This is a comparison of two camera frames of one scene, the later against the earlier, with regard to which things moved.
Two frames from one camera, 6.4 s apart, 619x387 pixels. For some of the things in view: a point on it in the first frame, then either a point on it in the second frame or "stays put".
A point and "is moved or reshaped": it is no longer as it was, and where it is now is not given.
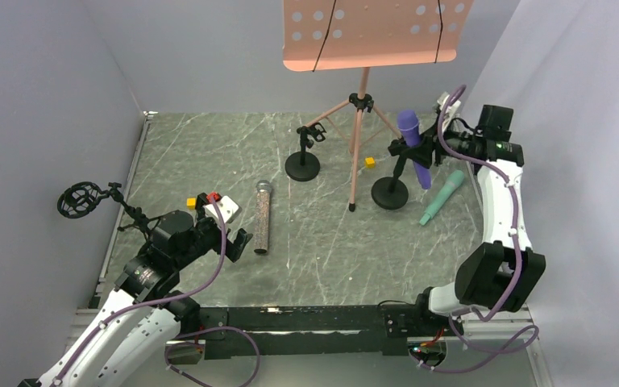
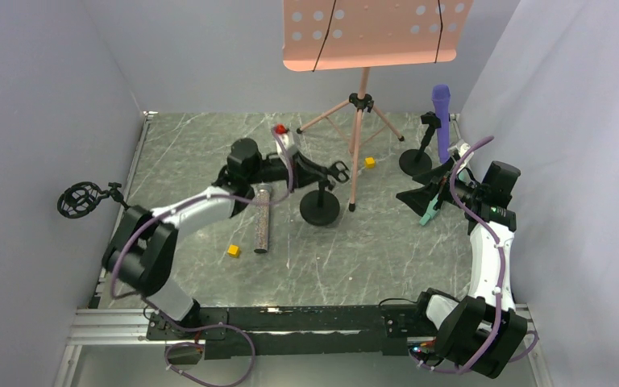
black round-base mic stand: (391, 193) is moved or reshaped
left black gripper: (223, 239) → (321, 173)
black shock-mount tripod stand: (80, 199) stays put
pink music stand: (353, 35) stays put
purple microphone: (409, 126) is moved or reshaped
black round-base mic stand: (304, 165) → (320, 207)
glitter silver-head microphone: (262, 216) stays put
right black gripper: (429, 151) → (442, 186)
